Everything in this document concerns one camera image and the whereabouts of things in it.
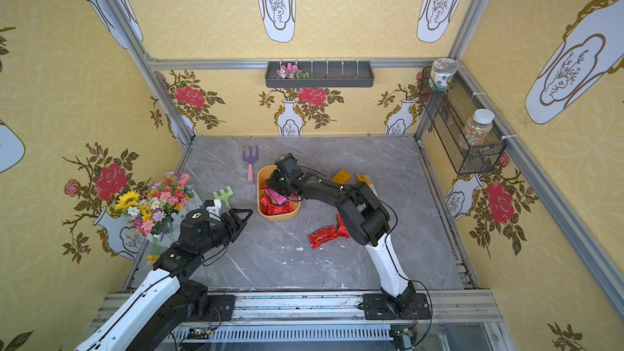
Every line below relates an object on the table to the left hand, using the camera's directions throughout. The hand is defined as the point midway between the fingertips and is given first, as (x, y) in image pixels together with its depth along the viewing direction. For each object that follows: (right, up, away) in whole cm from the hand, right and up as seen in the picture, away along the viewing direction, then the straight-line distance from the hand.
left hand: (243, 213), depth 81 cm
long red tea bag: (+27, -9, +6) cm, 29 cm away
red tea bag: (+33, -7, +8) cm, 35 cm away
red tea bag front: (+6, -1, +12) cm, 13 cm away
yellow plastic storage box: (+2, +12, +20) cm, 23 cm away
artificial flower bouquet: (-29, +2, -3) cm, 29 cm away
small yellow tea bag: (+45, +10, +20) cm, 50 cm away
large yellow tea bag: (+35, +10, +22) cm, 43 cm away
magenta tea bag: (+9, +3, +14) cm, 17 cm away
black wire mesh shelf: (+78, +37, +18) cm, 88 cm away
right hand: (+7, +11, +16) cm, 21 cm away
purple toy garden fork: (-5, +11, +25) cm, 28 cm away
